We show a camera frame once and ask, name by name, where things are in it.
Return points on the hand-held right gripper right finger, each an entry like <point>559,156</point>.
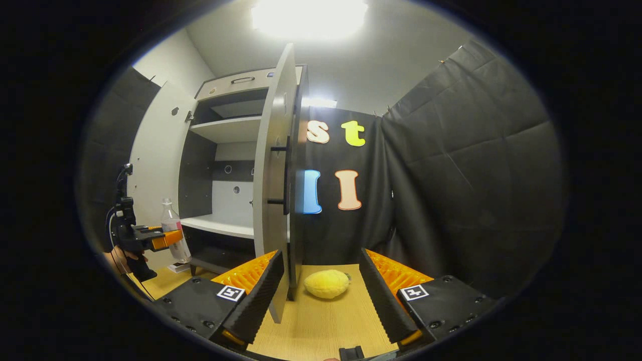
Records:
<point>381,301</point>

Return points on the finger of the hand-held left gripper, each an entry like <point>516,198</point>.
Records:
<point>168,239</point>

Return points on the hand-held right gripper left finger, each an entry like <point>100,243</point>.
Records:
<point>261,301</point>

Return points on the clear plastic bottle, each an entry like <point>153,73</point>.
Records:
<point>173,220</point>

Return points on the grey cabinet door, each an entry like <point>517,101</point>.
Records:
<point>150,150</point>
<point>268,175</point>

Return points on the grey cabinet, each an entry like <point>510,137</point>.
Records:
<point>225,128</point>

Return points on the white orange cover book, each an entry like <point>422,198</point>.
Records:
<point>176,268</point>

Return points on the black backdrop cloth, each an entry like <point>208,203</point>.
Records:
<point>451,175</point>

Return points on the large ceiling light panel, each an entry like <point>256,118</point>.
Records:
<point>308,17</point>

